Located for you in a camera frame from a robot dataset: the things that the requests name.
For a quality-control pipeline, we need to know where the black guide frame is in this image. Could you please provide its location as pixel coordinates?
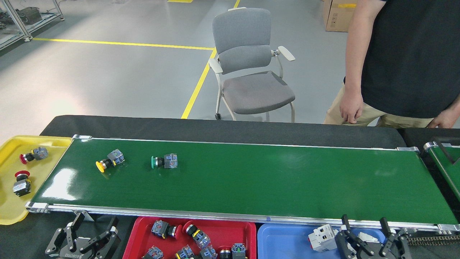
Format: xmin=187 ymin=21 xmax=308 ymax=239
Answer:
xmin=433 ymin=137 xmax=460 ymax=165

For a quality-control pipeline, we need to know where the short green conveyor belt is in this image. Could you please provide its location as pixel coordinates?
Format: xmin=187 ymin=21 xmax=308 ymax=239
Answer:
xmin=423 ymin=141 xmax=460 ymax=202

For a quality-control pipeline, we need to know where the yellow plastic tray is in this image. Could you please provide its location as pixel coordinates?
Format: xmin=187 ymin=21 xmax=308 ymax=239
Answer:
xmin=0 ymin=135 xmax=72 ymax=225

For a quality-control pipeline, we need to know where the black box on rack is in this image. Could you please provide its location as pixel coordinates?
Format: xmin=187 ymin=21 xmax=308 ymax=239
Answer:
xmin=18 ymin=6 xmax=43 ymax=25

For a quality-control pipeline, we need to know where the person's left hand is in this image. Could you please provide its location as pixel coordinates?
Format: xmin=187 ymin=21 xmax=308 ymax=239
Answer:
xmin=427 ymin=109 xmax=460 ymax=129

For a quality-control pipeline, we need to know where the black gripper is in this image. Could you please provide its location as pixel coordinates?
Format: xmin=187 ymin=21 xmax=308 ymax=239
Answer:
xmin=334 ymin=214 xmax=413 ymax=259
xmin=45 ymin=212 xmax=121 ymax=259

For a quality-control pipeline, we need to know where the black drive chain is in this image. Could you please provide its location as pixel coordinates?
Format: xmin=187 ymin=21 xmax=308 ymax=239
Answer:
xmin=408 ymin=235 xmax=460 ymax=246

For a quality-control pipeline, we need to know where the person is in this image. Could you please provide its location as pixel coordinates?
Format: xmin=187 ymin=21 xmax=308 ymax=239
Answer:
xmin=323 ymin=0 xmax=460 ymax=129

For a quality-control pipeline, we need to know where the person's right hand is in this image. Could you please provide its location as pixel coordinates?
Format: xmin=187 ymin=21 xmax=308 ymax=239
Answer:
xmin=339 ymin=90 xmax=364 ymax=124

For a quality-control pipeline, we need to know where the green conveyor belt silver frame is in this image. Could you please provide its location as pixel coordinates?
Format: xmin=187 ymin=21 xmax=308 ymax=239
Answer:
xmin=25 ymin=135 xmax=460 ymax=232

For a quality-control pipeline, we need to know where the blue plastic tray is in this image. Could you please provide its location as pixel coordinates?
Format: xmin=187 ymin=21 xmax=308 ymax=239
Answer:
xmin=257 ymin=223 xmax=394 ymax=259

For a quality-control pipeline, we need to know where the grey office chair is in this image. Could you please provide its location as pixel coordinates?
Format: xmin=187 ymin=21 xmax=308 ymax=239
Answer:
xmin=208 ymin=7 xmax=296 ymax=122

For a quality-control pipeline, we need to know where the brown cardboard box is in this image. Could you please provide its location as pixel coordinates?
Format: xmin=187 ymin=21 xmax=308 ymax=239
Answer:
xmin=322 ymin=0 xmax=358 ymax=33

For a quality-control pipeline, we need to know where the white circuit breaker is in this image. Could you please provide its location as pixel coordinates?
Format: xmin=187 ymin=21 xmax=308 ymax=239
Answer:
xmin=308 ymin=224 xmax=339 ymax=253
xmin=356 ymin=232 xmax=387 ymax=249

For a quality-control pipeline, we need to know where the red plastic tray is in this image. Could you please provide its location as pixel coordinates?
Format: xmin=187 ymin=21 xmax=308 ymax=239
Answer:
xmin=122 ymin=217 xmax=257 ymax=259

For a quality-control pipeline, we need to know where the silver metal rack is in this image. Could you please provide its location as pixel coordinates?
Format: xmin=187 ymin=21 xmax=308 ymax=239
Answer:
xmin=0 ymin=0 xmax=65 ymax=51

